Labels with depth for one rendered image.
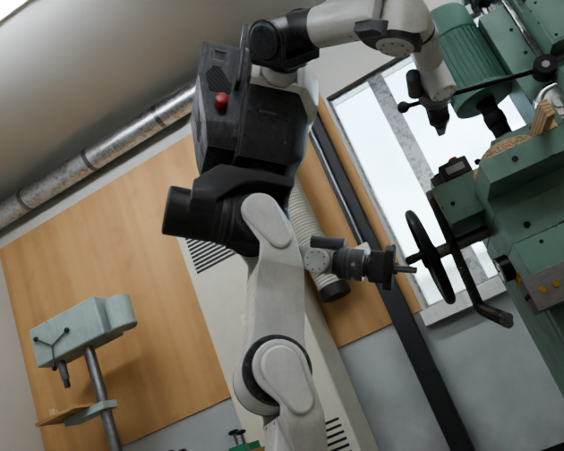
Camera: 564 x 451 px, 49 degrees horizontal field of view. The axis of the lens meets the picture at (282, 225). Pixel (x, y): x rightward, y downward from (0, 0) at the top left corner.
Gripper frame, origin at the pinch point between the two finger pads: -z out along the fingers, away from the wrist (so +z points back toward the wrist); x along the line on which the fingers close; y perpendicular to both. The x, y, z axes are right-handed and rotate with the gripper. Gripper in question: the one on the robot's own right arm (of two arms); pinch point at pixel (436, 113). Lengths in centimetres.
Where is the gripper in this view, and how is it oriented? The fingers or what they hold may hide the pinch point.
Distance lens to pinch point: 177.5
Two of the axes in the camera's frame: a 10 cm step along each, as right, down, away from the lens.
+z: -2.5, -2.5, -9.3
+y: 9.5, -2.5, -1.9
